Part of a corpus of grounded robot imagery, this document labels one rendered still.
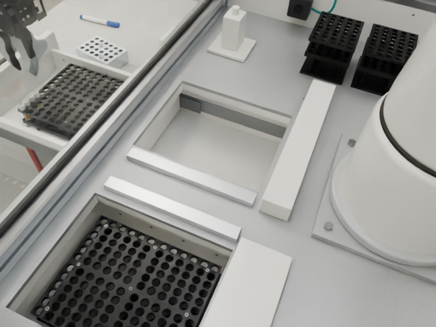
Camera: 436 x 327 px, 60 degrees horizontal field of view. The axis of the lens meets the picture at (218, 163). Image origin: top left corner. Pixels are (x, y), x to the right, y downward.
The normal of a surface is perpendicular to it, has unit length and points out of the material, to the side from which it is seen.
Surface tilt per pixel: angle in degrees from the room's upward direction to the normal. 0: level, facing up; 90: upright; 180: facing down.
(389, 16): 90
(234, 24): 90
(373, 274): 0
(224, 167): 0
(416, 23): 90
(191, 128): 0
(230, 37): 90
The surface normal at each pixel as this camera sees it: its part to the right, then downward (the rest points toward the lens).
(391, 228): -0.54, 0.64
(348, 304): 0.05, -0.62
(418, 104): -0.93, 0.27
